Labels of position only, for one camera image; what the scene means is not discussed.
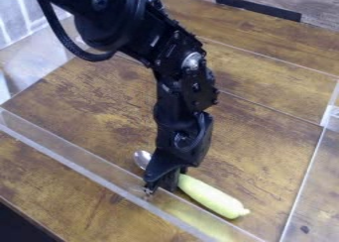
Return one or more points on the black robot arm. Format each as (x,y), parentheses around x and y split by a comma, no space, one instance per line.
(95,29)

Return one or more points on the clear acrylic barrier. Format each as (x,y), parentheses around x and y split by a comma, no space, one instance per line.
(182,211)
(313,221)

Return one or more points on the clear acrylic front barrier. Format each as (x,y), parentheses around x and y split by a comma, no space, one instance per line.
(182,211)

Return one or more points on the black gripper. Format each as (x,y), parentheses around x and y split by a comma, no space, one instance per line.
(183,142)

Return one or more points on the black wall strip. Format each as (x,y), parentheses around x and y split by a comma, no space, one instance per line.
(263,9)

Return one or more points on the clear acrylic right barrier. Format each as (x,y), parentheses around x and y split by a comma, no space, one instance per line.
(313,221)

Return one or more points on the green handled metal spoon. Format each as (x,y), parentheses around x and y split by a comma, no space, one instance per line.
(212,198)

